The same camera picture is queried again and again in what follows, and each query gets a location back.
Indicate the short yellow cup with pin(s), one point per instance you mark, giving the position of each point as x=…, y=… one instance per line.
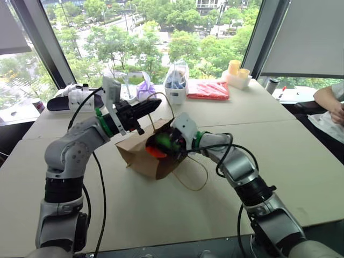
x=244, y=73

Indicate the purple gift bag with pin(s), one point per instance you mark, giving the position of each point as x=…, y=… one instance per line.
x=145, y=90

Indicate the white tray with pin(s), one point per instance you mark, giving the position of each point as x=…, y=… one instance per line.
x=237, y=80

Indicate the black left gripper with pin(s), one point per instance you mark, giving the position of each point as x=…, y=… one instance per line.
x=126, y=113

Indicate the green and orange plush toy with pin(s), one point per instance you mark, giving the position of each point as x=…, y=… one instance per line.
x=161, y=141

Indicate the brown paper bag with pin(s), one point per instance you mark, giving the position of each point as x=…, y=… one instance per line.
x=139, y=158

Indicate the red plastic package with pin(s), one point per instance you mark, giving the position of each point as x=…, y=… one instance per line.
x=208, y=90

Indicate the person's hand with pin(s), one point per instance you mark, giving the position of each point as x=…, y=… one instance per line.
x=338, y=114

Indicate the clear glass on plate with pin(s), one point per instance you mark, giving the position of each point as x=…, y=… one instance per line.
x=129, y=90

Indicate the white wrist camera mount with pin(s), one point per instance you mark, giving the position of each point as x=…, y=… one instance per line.
x=111, y=88
x=186, y=126

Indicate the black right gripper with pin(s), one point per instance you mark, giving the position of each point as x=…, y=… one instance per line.
x=178, y=141

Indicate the grey cylindrical tumbler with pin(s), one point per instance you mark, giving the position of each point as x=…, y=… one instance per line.
x=272, y=86

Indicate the grey roller blind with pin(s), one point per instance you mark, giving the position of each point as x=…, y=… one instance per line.
x=306, y=35
x=13, y=24

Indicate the red marker pen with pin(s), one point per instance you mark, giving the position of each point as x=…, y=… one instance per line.
x=282, y=92

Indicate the dark window frame post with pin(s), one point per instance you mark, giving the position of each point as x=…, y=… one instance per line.
x=259, y=37
x=43, y=40

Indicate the tall yellow cup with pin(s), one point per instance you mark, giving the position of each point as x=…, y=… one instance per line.
x=233, y=67

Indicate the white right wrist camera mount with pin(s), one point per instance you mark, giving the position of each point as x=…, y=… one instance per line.
x=186, y=126

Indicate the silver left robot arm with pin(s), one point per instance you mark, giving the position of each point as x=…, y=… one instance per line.
x=67, y=153

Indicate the white bin with blue items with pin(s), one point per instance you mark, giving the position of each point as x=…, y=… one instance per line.
x=176, y=86

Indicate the black slipper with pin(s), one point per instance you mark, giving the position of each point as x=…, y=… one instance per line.
x=57, y=103

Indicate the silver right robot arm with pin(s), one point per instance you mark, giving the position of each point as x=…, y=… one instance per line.
x=242, y=166

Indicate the person's bare forearm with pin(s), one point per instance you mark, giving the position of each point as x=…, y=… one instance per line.
x=326, y=98

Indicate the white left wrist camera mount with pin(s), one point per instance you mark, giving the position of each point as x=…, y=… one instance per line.
x=111, y=88

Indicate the white can with red label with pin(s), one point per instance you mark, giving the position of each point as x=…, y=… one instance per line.
x=39, y=105

